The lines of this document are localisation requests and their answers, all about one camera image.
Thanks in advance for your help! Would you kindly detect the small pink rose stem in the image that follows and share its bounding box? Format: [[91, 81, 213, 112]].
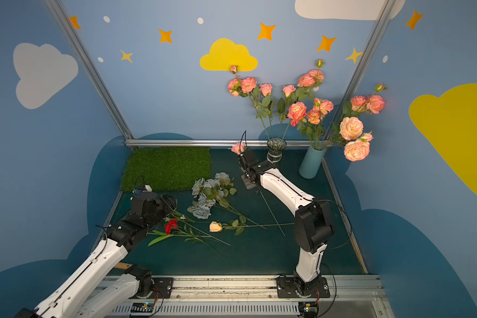
[[276, 85, 296, 139]]

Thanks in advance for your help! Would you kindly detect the single pink rose stem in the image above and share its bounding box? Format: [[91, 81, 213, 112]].
[[288, 101, 311, 140]]

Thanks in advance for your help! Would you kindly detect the pink rosebud long stem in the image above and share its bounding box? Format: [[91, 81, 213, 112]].
[[260, 83, 275, 139]]

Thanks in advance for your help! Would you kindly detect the pink rose trio spray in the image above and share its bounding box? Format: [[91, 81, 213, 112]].
[[227, 64, 270, 133]]

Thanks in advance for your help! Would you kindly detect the salmon pink rose cluster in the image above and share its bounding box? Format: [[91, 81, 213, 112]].
[[306, 98, 334, 149]]

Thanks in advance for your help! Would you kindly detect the pink rose pair spray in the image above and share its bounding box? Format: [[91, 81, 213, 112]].
[[281, 58, 325, 140]]

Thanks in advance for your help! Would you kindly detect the pale pink rose spray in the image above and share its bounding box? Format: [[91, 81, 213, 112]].
[[325, 117, 373, 162]]

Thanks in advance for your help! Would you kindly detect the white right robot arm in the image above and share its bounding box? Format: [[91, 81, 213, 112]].
[[238, 149, 344, 298]]

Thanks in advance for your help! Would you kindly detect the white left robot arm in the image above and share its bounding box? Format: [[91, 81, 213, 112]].
[[16, 191, 178, 317]]

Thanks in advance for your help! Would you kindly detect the clear glass vase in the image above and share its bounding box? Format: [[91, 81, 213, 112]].
[[267, 138, 287, 164]]

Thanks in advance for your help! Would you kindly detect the light blue cylinder vase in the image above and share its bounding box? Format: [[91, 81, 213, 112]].
[[299, 142, 327, 179]]

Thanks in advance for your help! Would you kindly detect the pile of pink roses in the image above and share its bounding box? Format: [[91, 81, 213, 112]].
[[231, 141, 275, 191]]

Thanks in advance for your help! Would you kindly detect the red carnation flower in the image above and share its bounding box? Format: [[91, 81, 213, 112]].
[[148, 210, 233, 271]]

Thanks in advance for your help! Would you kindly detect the green artificial grass mat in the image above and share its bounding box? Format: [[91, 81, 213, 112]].
[[121, 147, 212, 192]]

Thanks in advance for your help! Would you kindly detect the grey blue artificial flower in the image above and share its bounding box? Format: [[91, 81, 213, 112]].
[[188, 172, 266, 229]]

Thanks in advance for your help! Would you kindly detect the peach rose stem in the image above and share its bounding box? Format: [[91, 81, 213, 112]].
[[209, 216, 295, 236]]

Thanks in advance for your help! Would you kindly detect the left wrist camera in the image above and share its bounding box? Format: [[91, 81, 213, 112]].
[[133, 185, 152, 194]]

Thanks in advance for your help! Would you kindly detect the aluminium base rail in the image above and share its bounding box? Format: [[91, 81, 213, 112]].
[[103, 274, 394, 317]]

